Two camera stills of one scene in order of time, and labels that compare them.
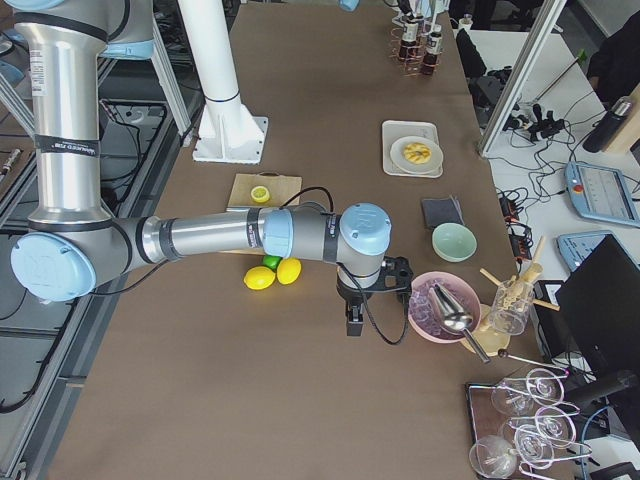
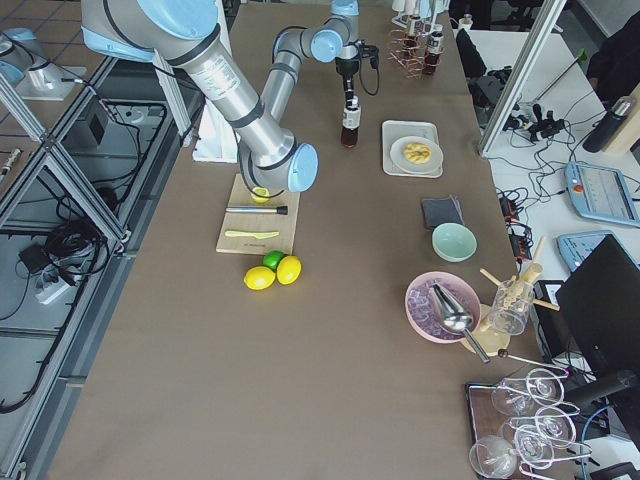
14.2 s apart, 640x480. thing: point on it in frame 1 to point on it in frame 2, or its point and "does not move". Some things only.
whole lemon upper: (288, 270) does not move
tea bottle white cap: (410, 32) to (352, 115)
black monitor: (601, 302) does not move
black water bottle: (597, 141) does not move
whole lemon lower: (259, 277) does not move
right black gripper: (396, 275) to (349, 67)
